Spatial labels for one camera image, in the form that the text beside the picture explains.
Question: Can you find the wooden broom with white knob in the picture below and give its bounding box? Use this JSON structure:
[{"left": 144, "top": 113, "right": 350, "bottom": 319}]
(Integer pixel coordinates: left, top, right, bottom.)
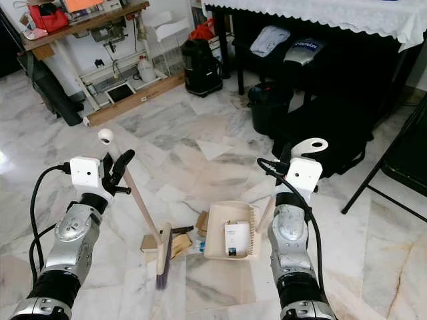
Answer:
[{"left": 98, "top": 128, "right": 174, "bottom": 289}]

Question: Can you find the small white carton box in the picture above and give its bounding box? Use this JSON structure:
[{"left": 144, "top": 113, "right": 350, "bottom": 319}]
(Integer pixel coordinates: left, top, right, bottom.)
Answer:
[{"left": 224, "top": 221, "right": 252, "bottom": 258}]

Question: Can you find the cream dustpan with wooden handle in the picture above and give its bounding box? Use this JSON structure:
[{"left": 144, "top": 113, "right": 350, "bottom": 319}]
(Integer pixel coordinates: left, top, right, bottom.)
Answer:
[{"left": 203, "top": 137, "right": 330, "bottom": 261}]

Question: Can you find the black round bin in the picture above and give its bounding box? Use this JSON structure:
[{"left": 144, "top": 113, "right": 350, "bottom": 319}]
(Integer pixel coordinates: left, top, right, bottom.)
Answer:
[{"left": 248, "top": 81, "right": 295, "bottom": 136}]

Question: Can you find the black bag pile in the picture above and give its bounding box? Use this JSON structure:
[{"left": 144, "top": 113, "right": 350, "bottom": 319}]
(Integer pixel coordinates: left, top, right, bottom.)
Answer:
[{"left": 272, "top": 63, "right": 408, "bottom": 178}]

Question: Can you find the small wooden block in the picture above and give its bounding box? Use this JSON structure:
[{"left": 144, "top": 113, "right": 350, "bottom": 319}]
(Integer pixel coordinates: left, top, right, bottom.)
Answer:
[{"left": 141, "top": 233, "right": 164, "bottom": 253}]

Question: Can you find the long wooden plank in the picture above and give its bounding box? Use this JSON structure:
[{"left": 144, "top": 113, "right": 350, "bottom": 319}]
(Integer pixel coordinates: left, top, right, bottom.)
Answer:
[{"left": 83, "top": 72, "right": 186, "bottom": 127}]

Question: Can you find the long black bag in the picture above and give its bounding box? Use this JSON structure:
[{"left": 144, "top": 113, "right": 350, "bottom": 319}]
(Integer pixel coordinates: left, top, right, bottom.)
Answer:
[{"left": 17, "top": 50, "right": 85, "bottom": 127}]

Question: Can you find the white plastic jug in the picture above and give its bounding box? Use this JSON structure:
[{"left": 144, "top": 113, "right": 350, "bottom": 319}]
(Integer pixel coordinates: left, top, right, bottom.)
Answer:
[{"left": 137, "top": 55, "right": 157, "bottom": 83}]

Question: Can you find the black grey printed backpack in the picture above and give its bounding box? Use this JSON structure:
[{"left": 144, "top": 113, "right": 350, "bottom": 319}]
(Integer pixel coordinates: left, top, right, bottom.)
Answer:
[{"left": 284, "top": 38, "right": 328, "bottom": 68}]

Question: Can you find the grey folded shirt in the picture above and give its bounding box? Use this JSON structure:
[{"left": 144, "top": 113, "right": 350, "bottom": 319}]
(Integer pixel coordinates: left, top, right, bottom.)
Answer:
[{"left": 250, "top": 25, "right": 292, "bottom": 58}]

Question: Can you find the black folding chair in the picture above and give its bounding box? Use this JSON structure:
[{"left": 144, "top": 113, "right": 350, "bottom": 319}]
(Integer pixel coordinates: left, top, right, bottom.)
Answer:
[{"left": 340, "top": 93, "right": 427, "bottom": 225}]

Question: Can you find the table with white lace cloth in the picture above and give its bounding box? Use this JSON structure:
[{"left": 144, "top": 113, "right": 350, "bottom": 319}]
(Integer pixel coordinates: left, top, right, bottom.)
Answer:
[{"left": 203, "top": 0, "right": 427, "bottom": 53}]

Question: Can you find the red plastic bag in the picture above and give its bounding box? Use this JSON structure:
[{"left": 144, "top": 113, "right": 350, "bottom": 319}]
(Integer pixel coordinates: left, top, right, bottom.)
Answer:
[{"left": 190, "top": 19, "right": 216, "bottom": 41}]

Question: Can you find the red fabric bag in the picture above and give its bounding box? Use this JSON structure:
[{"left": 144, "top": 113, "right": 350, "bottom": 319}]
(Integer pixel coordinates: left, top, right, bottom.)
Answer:
[{"left": 30, "top": 3, "right": 71, "bottom": 33}]

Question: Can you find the orange folded cloth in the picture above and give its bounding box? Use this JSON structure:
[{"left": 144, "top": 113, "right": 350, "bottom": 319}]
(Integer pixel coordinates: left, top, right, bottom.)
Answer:
[{"left": 63, "top": 0, "right": 105, "bottom": 13}]

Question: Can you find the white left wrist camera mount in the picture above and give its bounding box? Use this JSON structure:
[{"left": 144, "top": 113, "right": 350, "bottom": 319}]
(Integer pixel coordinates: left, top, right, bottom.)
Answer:
[{"left": 70, "top": 157, "right": 106, "bottom": 197}]

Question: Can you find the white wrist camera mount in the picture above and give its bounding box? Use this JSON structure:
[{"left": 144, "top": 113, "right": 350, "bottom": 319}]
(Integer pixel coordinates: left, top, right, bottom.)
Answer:
[
  {"left": 70, "top": 157, "right": 106, "bottom": 197},
  {"left": 288, "top": 157, "right": 323, "bottom": 194}
]

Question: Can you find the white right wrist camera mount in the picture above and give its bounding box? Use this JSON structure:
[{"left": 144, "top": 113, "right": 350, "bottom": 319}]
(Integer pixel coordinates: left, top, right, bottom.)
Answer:
[{"left": 288, "top": 157, "right": 323, "bottom": 194}]

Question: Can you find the wooden workbench with white frame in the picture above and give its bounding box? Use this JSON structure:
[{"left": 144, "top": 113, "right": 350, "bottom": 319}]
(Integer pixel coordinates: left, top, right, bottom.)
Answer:
[{"left": 13, "top": 0, "right": 151, "bottom": 127}]

